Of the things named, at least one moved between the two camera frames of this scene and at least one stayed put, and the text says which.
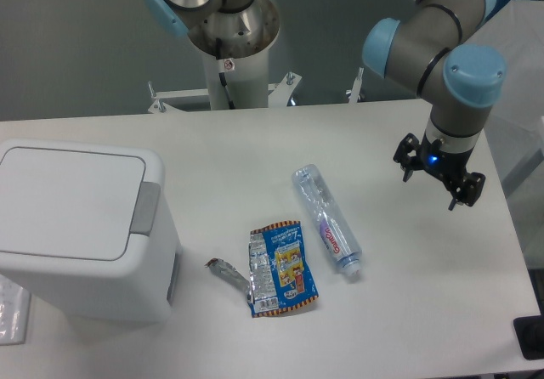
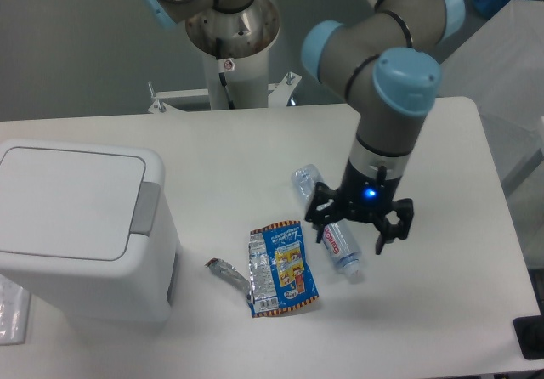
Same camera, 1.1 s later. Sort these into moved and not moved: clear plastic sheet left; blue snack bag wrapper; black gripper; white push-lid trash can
Moved: black gripper
Not moved: clear plastic sheet left; white push-lid trash can; blue snack bag wrapper
